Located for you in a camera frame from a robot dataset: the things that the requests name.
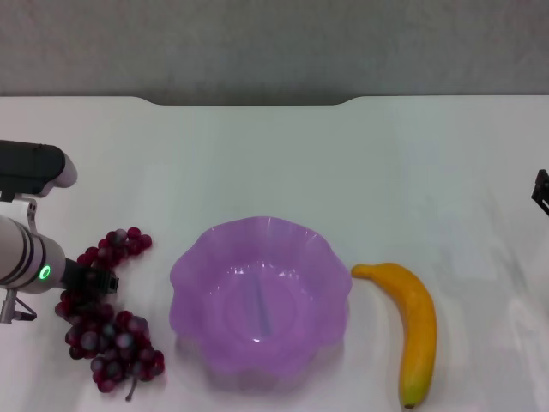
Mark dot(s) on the dark red grape bunch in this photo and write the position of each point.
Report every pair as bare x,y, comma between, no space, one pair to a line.
111,339

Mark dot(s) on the purple wavy plastic bowl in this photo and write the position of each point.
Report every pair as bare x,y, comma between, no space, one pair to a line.
261,300

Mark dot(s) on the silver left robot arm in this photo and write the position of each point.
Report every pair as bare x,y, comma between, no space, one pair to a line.
23,257

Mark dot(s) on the yellow banana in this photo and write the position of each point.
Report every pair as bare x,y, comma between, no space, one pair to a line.
418,317

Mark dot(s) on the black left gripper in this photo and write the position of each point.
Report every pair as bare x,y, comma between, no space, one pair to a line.
77,274

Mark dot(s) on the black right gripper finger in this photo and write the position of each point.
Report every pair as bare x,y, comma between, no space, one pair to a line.
542,189

